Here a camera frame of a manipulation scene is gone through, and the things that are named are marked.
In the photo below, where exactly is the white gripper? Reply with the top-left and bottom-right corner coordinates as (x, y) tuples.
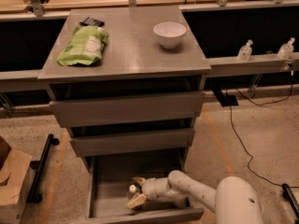
(126, 176), (157, 209)

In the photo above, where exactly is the clear plastic bottle white cap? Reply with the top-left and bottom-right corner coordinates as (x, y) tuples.
(126, 185), (141, 202)

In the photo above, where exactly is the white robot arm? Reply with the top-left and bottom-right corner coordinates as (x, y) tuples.
(126, 170), (267, 224)

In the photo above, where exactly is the grey open bottom drawer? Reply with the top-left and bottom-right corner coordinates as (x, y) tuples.
(85, 148), (204, 224)

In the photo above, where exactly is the grey middle drawer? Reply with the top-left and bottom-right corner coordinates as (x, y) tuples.
(70, 128), (195, 157)

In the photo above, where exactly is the grey drawer cabinet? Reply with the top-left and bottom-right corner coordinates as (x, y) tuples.
(38, 7), (210, 224)

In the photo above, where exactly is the grey top drawer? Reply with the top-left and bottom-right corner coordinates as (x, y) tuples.
(50, 91), (203, 127)

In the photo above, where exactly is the clear pump bottle near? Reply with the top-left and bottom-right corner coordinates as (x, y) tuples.
(237, 39), (253, 61)

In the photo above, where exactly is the clear pump bottle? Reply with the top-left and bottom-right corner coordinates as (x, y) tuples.
(237, 39), (253, 61)
(278, 37), (295, 60)

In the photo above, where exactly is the clear pump bottle far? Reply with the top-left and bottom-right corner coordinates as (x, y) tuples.
(278, 37), (295, 60)

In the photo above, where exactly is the black floor bar left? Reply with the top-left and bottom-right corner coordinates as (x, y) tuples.
(27, 133), (60, 203)

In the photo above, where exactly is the black floor bar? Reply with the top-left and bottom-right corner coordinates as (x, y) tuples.
(282, 184), (299, 218)
(27, 133), (60, 203)

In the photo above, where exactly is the brown cardboard box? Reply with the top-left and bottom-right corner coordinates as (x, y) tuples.
(0, 136), (33, 224)

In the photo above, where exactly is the black floor bar right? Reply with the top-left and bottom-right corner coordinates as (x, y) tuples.
(282, 184), (299, 218)

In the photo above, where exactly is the green chip bag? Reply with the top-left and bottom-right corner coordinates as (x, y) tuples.
(56, 26), (108, 66)

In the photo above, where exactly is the white ceramic bowl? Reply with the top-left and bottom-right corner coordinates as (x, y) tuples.
(153, 21), (187, 49)

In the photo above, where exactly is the small black snack packet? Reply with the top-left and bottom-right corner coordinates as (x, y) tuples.
(80, 17), (105, 27)

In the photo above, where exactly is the black floor bracket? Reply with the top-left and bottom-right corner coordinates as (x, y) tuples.
(213, 90), (238, 106)

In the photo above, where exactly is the black power cable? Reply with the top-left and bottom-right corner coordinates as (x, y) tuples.
(229, 75), (299, 189)

